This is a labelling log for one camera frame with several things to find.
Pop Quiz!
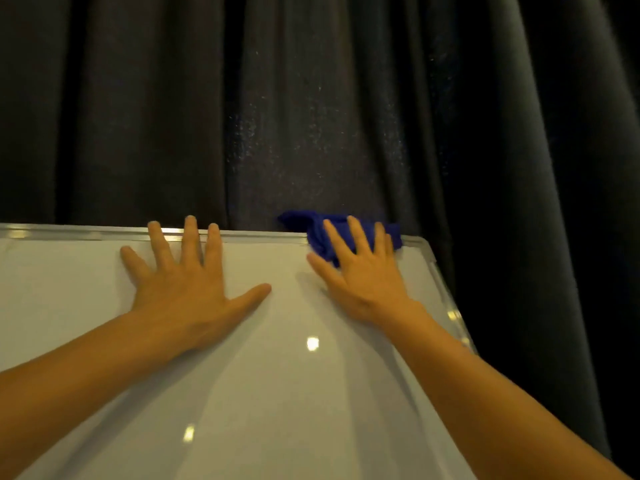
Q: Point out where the person's left hand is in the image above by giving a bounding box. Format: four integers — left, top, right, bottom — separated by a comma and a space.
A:
119, 215, 273, 353

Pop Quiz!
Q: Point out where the person's right hand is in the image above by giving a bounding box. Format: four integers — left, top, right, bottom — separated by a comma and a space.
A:
306, 216, 420, 329

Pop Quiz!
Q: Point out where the blue cleaning cloth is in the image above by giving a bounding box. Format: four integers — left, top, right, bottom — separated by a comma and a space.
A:
278, 210, 404, 268

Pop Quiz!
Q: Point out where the white whiteboard with metal frame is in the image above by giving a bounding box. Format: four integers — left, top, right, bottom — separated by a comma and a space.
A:
0, 223, 478, 480

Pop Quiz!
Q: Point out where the person's right forearm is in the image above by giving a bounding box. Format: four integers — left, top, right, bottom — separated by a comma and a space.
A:
387, 301, 633, 480

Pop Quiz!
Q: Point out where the person's left forearm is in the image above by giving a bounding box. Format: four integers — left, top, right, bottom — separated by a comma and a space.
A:
0, 311, 188, 480

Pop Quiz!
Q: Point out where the dark grey curtain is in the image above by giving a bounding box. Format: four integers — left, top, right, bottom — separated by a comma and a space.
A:
0, 0, 640, 478

